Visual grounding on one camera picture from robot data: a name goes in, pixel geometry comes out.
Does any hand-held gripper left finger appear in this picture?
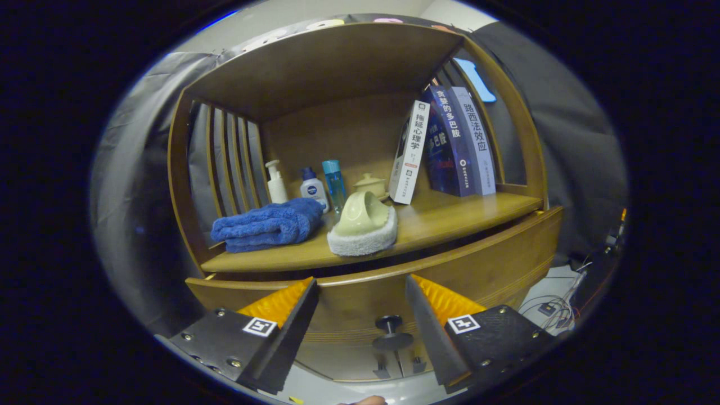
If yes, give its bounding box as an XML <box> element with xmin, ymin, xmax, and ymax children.
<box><xmin>168</xmin><ymin>277</ymin><xmax>320</xmax><ymax>395</ymax></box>

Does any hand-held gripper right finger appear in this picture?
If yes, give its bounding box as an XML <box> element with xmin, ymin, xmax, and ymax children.
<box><xmin>405</xmin><ymin>274</ymin><xmax>556</xmax><ymax>394</ymax></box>

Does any wooden drawer with black knob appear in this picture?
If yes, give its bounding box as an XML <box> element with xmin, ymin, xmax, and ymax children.
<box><xmin>184</xmin><ymin>205</ymin><xmax>564</xmax><ymax>361</ymax></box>

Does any cream brush with white pad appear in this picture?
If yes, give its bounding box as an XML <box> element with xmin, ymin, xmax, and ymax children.
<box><xmin>327</xmin><ymin>190</ymin><xmax>399</xmax><ymax>257</ymax></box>

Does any wooden countertop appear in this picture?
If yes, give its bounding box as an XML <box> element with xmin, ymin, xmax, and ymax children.
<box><xmin>200</xmin><ymin>191</ymin><xmax>545</xmax><ymax>275</ymax></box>

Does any wooden cabinet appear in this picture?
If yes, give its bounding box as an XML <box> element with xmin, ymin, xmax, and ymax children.
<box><xmin>167</xmin><ymin>21</ymin><xmax>549</xmax><ymax>383</ymax></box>

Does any blue folded towel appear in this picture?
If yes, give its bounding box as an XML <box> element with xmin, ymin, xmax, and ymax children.
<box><xmin>210</xmin><ymin>197</ymin><xmax>325</xmax><ymax>254</ymax></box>

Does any white lotion bottle blue cap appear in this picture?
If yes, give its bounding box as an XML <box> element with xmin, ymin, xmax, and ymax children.
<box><xmin>299</xmin><ymin>166</ymin><xmax>331</xmax><ymax>213</ymax></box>

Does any white pump bottle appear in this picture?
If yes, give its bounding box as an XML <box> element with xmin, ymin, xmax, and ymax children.
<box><xmin>264</xmin><ymin>159</ymin><xmax>289</xmax><ymax>205</ymax></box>

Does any clear blue bottle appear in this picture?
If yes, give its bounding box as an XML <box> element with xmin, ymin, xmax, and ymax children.
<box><xmin>321</xmin><ymin>159</ymin><xmax>349</xmax><ymax>214</ymax></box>

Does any beige lidded teacup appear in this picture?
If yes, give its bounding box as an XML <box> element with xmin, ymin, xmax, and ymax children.
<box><xmin>353</xmin><ymin>173</ymin><xmax>390</xmax><ymax>201</ymax></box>

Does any white book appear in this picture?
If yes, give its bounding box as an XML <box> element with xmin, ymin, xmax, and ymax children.
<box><xmin>388</xmin><ymin>100</ymin><xmax>431</xmax><ymax>205</ymax></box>

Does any dark blue book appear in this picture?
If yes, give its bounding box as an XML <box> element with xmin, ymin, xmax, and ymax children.
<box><xmin>422</xmin><ymin>84</ymin><xmax>479</xmax><ymax>198</ymax></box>

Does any pale lavender book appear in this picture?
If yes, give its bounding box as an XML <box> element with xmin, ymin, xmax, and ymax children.
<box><xmin>448</xmin><ymin>86</ymin><xmax>497</xmax><ymax>196</ymax></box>

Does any tangle of thin cables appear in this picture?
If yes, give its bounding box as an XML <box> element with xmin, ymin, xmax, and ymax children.
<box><xmin>517</xmin><ymin>262</ymin><xmax>594</xmax><ymax>332</ymax></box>

